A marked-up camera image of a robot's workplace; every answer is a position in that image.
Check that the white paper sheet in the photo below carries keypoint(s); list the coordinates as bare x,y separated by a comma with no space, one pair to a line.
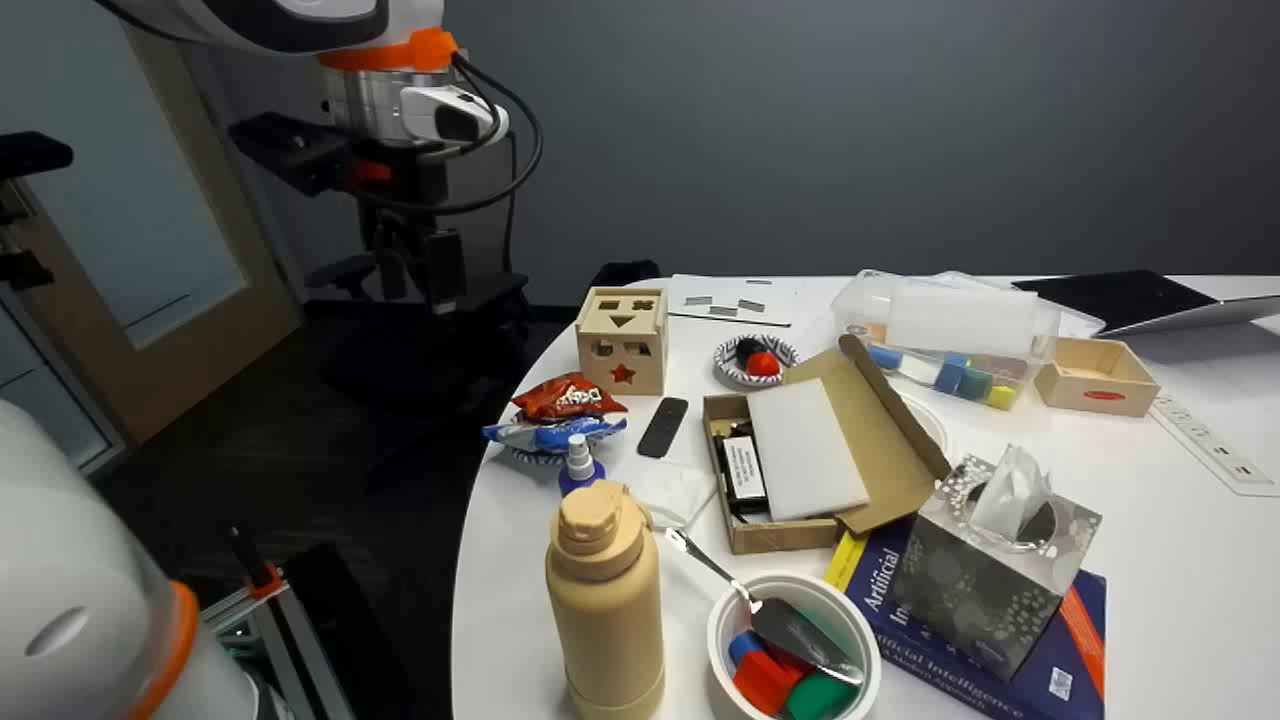
731,301

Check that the metal spoon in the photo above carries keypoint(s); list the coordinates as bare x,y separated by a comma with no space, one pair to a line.
778,621

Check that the blue snack bag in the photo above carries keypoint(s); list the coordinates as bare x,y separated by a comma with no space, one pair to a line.
549,442

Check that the small wooden tray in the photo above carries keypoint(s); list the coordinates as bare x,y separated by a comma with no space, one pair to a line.
1097,379

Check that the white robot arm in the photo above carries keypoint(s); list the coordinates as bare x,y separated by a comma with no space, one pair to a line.
88,626

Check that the tan insulated bottle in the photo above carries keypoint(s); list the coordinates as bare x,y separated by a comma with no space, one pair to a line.
600,574

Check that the open cardboard box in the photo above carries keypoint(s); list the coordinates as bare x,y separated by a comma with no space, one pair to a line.
820,455

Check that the blue book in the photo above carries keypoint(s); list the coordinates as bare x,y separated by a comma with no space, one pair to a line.
1060,675

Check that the wooden shape sorter box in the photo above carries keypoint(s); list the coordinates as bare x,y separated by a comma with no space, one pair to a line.
623,336

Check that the white bowl with blocks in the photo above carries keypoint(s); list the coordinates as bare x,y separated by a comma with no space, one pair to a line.
767,684

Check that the black office chair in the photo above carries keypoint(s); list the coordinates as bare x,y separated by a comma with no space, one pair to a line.
415,349

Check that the red snack bag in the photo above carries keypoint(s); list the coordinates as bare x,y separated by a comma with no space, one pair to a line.
567,398

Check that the small bowl with red item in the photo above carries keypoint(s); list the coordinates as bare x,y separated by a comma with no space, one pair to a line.
755,361

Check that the black remote control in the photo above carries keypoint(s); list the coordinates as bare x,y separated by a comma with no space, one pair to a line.
662,428

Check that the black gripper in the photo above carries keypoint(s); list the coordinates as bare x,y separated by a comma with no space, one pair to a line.
400,202

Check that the clear plastic container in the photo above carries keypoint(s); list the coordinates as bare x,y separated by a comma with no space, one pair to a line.
948,333

